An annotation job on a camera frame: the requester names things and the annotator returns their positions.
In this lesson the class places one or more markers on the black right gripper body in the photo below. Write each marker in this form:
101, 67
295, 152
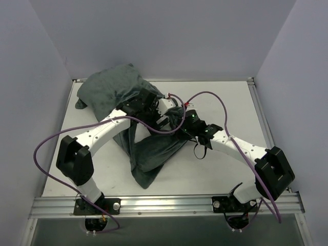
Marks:
183, 125

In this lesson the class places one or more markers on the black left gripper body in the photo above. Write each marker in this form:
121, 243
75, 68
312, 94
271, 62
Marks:
159, 119

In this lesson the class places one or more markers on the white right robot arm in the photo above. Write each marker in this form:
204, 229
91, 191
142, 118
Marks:
215, 138

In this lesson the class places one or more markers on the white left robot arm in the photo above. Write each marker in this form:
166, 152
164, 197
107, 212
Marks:
75, 153

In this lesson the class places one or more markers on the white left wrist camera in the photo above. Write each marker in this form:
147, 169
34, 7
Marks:
164, 105

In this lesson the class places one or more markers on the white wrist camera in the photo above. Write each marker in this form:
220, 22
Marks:
164, 105
189, 106

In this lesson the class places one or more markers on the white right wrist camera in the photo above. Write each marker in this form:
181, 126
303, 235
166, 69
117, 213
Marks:
189, 106

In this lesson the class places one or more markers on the aluminium table edge rail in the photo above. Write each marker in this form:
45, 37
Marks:
266, 128

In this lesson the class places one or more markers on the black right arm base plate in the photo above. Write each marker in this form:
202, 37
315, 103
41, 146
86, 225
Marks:
229, 204

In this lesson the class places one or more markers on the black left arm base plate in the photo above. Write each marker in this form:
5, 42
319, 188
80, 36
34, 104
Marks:
110, 205

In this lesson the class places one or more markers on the aluminium front mounting rail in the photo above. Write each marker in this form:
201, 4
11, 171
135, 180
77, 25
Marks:
153, 206

